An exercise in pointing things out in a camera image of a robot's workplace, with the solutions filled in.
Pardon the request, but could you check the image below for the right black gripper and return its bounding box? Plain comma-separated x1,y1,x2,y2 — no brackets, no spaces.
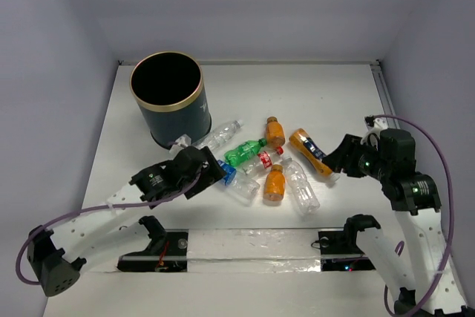
320,132,390,180

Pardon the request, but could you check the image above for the large orange bottle blue label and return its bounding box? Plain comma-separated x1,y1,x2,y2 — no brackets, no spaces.
289,128,339,183

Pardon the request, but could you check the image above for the clear bottle blue label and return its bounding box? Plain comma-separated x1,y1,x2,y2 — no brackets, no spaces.
217,160,261,206

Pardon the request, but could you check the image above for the clear plastic bottle white cap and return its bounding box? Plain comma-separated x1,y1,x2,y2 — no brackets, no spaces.
191,120,243,153

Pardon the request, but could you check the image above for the clear plastic bottle unlabelled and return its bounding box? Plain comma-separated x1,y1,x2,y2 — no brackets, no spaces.
281,154,320,216

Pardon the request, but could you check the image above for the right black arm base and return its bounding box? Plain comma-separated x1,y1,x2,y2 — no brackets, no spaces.
311,230,376,272

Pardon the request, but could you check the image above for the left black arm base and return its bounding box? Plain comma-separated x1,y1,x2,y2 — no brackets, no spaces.
117,230,189,272

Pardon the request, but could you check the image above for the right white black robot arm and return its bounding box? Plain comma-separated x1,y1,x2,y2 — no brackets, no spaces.
318,128,474,316

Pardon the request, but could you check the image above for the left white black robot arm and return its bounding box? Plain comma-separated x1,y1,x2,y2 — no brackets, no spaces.
19,146,226,297

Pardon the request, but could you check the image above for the dark bin with gold rim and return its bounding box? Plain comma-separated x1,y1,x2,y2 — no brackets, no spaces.
129,51,212,148

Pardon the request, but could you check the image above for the clear bottle red label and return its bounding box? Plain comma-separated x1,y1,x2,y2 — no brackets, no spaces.
242,147,284,177

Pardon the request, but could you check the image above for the green plastic bottle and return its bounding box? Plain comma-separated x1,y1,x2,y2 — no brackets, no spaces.
224,138,267,167

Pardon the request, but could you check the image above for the small orange bottle lower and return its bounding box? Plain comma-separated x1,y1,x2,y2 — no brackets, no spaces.
263,164,286,205

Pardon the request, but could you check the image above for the small orange bottle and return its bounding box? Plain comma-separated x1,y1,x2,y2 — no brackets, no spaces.
265,117,286,148
263,164,286,205

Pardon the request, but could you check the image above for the small orange bottle upper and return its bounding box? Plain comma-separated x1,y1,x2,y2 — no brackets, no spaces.
265,117,286,148

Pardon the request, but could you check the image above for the silver foil strip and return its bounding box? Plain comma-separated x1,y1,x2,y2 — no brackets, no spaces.
186,229,321,273

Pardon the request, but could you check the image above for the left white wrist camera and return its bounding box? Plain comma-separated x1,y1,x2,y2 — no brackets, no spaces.
168,134,191,157

